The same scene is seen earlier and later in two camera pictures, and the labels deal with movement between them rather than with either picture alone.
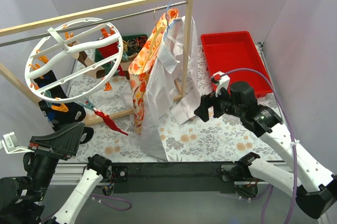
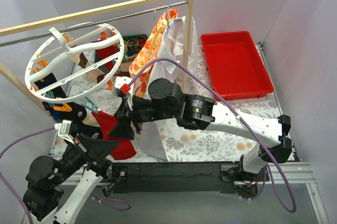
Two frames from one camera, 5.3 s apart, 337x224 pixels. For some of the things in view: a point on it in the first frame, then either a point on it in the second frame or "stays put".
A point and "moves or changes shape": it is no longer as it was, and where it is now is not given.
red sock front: x=108 y=121 moves or changes shape
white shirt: x=174 y=85 stays put
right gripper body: x=215 y=106 → x=130 y=116
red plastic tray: x=226 y=51 stays put
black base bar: x=175 y=176 stays put
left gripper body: x=49 y=151 → x=82 y=148
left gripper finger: x=68 y=139 → x=99 y=148
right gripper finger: x=207 y=101 → x=122 y=129
